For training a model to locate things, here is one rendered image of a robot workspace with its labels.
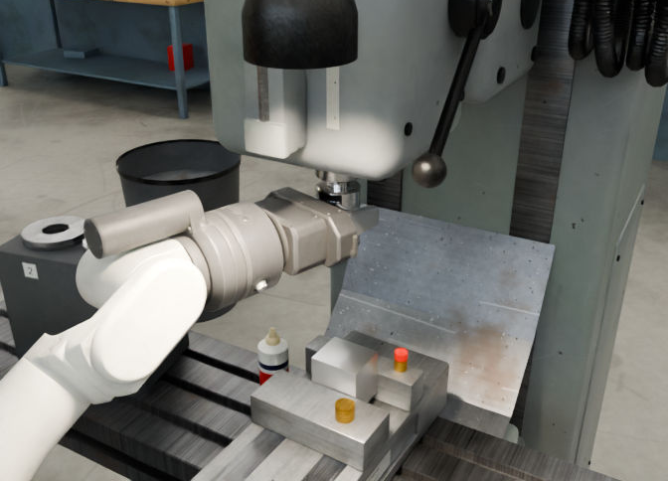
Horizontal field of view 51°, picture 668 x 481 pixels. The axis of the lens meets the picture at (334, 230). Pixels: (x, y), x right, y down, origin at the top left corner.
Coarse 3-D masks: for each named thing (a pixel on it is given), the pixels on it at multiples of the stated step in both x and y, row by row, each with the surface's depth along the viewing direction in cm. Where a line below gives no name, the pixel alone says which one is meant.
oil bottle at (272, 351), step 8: (272, 328) 92; (272, 336) 92; (264, 344) 93; (272, 344) 92; (280, 344) 93; (264, 352) 92; (272, 352) 92; (280, 352) 92; (264, 360) 93; (272, 360) 92; (280, 360) 93; (288, 360) 95; (264, 368) 93; (272, 368) 93; (280, 368) 93; (288, 368) 95; (264, 376) 94
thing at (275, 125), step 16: (256, 80) 58; (272, 80) 57; (288, 80) 57; (304, 80) 59; (256, 96) 58; (272, 96) 58; (288, 96) 58; (304, 96) 60; (256, 112) 59; (272, 112) 58; (288, 112) 58; (304, 112) 60; (256, 128) 59; (272, 128) 58; (288, 128) 59; (304, 128) 61; (256, 144) 60; (272, 144) 59; (288, 144) 59; (304, 144) 62
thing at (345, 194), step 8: (320, 184) 73; (352, 184) 73; (320, 192) 72; (328, 192) 71; (336, 192) 71; (344, 192) 71; (352, 192) 72; (360, 192) 73; (328, 200) 72; (336, 200) 71; (344, 200) 71
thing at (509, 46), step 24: (504, 0) 70; (528, 0) 76; (504, 24) 72; (528, 24) 78; (480, 48) 71; (504, 48) 73; (528, 48) 82; (480, 72) 72; (504, 72) 74; (480, 96) 73
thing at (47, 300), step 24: (24, 240) 96; (48, 240) 95; (72, 240) 96; (0, 264) 97; (24, 264) 95; (48, 264) 94; (72, 264) 92; (24, 288) 97; (48, 288) 96; (72, 288) 94; (24, 312) 99; (48, 312) 97; (72, 312) 96; (24, 336) 101; (168, 360) 102; (144, 384) 97
